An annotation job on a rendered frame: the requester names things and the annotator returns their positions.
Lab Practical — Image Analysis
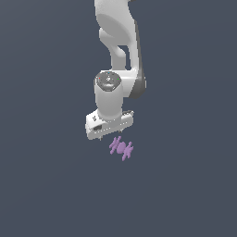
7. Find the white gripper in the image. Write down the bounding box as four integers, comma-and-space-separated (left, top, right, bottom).
85, 109, 135, 142

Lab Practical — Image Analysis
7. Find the small purple spiky object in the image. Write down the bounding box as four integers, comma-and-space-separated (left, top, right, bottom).
108, 135, 134, 162

